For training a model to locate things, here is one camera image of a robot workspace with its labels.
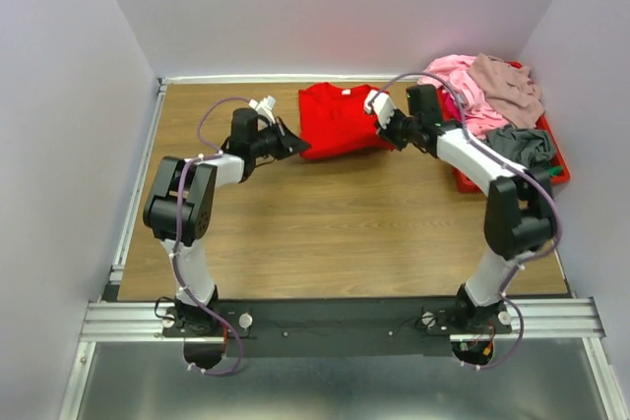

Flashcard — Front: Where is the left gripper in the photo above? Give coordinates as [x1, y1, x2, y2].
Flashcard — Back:
[250, 116, 310, 159]

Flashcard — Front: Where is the red t-shirt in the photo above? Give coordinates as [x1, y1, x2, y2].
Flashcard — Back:
[298, 83, 394, 160]

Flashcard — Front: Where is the red plastic bin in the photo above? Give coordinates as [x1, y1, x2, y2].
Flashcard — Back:
[437, 88, 571, 194]

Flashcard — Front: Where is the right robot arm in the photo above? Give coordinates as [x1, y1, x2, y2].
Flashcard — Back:
[364, 85, 560, 333]

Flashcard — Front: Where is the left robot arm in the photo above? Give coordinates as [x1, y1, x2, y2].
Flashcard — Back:
[143, 96, 310, 336]

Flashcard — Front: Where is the magenta shirt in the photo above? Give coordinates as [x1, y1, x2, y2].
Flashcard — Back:
[441, 90, 462, 122]

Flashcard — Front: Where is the light pink shirt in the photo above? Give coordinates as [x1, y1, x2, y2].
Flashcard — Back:
[425, 54, 509, 140]

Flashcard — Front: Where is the dusty pink shirt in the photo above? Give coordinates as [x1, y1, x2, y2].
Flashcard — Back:
[468, 53, 544, 129]

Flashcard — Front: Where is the grey shirt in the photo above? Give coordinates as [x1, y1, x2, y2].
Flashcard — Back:
[484, 126, 557, 168]

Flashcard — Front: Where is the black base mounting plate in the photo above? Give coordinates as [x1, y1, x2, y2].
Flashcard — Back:
[154, 297, 512, 370]

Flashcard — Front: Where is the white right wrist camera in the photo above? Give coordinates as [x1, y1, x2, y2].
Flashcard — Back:
[363, 90, 398, 130]

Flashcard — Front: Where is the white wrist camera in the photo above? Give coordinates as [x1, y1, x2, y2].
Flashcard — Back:
[248, 95, 276, 124]
[363, 90, 398, 130]

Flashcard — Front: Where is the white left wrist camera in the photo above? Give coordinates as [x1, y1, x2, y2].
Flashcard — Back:
[248, 95, 276, 124]

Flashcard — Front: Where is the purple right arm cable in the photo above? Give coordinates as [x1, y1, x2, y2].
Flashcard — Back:
[366, 71, 562, 371]

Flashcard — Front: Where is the aluminium left rail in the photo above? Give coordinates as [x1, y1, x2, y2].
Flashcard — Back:
[98, 78, 167, 301]

